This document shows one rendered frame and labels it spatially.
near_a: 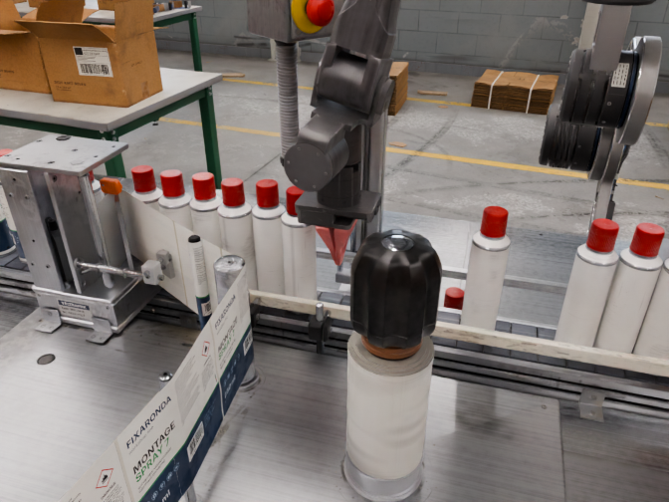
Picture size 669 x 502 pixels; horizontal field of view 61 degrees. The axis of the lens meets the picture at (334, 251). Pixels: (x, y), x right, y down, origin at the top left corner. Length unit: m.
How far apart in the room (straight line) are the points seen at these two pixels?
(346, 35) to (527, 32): 5.48
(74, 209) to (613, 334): 0.77
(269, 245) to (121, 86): 1.60
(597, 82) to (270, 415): 0.83
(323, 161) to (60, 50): 1.97
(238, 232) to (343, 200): 0.22
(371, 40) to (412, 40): 5.65
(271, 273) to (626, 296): 0.50
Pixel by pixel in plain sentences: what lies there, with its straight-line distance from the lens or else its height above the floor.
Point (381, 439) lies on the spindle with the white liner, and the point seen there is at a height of 0.98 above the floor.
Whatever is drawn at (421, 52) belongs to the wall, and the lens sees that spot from 6.30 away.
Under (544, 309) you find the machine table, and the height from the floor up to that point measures 0.83.
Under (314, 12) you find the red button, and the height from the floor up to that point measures 1.32.
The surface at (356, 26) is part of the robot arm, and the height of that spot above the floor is 1.32.
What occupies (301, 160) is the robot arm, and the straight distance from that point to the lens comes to 0.63.
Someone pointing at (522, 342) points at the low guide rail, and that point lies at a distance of 0.84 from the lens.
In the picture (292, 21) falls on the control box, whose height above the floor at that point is 1.31.
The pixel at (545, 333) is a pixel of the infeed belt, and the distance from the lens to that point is 0.92.
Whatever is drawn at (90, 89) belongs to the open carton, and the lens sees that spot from 2.48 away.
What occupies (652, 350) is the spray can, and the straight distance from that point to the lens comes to 0.88.
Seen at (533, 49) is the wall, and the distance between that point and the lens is 6.13.
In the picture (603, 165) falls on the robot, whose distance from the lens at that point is 1.69.
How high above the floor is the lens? 1.43
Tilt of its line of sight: 31 degrees down
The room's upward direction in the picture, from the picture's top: straight up
